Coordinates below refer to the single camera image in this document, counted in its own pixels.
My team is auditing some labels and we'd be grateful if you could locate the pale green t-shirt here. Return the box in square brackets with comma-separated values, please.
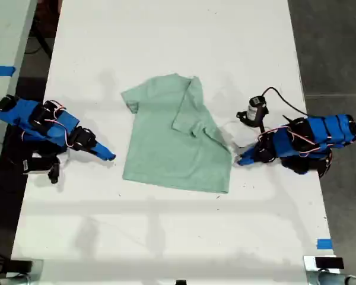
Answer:
[120, 72, 234, 195]

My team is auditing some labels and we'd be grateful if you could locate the long blue tape strip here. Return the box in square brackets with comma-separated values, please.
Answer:
[0, 65, 17, 78]

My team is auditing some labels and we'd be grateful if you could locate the small blue tape square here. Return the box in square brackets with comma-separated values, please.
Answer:
[316, 237, 333, 251]

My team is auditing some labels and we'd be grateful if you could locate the white mounting plate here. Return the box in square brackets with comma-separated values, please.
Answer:
[303, 255, 338, 271]

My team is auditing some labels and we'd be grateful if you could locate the pale grey side table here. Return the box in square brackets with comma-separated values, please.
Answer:
[0, 0, 39, 186]

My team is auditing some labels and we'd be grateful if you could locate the small black box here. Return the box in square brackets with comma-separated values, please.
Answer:
[314, 256, 345, 270]
[9, 259, 34, 274]

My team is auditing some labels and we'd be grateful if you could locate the grey metal pipe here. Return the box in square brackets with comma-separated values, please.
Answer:
[0, 273, 44, 285]
[306, 270, 356, 285]

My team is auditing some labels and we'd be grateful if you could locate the black camera box with white label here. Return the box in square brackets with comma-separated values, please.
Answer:
[236, 96, 269, 133]
[21, 156, 61, 185]

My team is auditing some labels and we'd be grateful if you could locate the black camera cable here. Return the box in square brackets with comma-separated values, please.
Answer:
[261, 87, 309, 116]

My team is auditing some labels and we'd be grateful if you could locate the black floor cable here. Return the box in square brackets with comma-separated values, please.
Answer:
[26, 28, 53, 60]

